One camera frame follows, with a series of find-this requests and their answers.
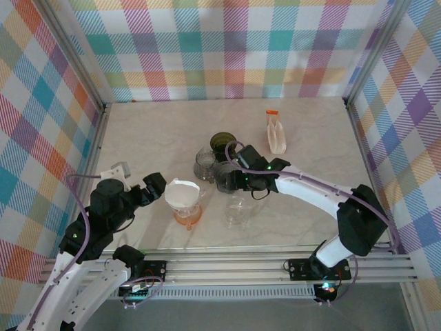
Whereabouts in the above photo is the grey ribbed plastic dripper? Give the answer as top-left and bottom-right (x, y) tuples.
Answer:
(214, 160), (239, 194)

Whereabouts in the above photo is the dark green plastic dripper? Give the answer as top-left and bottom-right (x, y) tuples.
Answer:
(209, 132), (238, 163)

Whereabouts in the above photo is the clear orange-tinted plastic dripper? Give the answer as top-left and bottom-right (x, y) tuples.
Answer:
(171, 188), (207, 231)

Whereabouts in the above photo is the grey ribbed glass server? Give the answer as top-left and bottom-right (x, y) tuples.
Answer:
(193, 147), (218, 183)

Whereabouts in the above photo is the clear glass server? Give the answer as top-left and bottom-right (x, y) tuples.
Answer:
(223, 194), (252, 228)

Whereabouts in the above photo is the left circuit board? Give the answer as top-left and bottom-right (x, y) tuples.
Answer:
(119, 281), (152, 300)

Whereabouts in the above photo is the circuit board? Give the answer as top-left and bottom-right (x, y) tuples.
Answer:
(119, 281), (152, 300)
(315, 282), (337, 301)

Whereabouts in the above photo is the plaid fabric backdrop panel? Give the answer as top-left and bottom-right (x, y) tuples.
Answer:
(44, 0), (404, 103)
(0, 0), (104, 280)
(347, 0), (441, 280)

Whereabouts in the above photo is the right circuit board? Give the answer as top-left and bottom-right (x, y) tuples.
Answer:
(315, 282), (337, 301)

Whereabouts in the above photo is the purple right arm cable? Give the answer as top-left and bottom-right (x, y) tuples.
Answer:
(224, 140), (400, 306)

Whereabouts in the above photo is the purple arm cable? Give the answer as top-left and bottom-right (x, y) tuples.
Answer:
(224, 140), (400, 306)
(25, 174), (104, 330)

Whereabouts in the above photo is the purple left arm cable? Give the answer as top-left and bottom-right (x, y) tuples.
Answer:
(25, 174), (104, 330)

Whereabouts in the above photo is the aluminium table edge rail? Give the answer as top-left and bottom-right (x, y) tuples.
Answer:
(74, 102), (112, 256)
(344, 98), (402, 254)

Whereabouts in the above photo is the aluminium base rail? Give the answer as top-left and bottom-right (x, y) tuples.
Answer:
(41, 253), (416, 285)

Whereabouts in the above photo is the short purple cable loop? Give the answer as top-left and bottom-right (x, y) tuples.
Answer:
(120, 277), (165, 310)

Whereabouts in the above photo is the slotted grey cable duct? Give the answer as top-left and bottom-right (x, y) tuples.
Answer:
(79, 288), (318, 301)

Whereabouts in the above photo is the aluminium frame post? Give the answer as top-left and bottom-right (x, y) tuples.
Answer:
(40, 0), (108, 108)
(343, 0), (413, 104)

